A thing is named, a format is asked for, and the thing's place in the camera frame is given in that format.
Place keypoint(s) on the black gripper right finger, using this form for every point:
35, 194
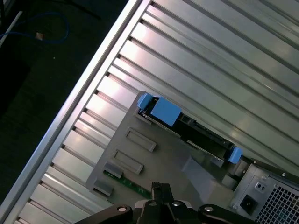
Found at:
180, 214

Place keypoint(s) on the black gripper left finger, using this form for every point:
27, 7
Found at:
151, 214

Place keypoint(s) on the hard disk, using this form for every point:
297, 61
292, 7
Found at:
165, 112

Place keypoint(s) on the green RAM stick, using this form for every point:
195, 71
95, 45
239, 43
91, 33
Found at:
130, 184

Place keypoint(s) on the grey parts rack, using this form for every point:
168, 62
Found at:
163, 158

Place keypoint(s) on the silver power supply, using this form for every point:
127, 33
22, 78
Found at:
251, 203

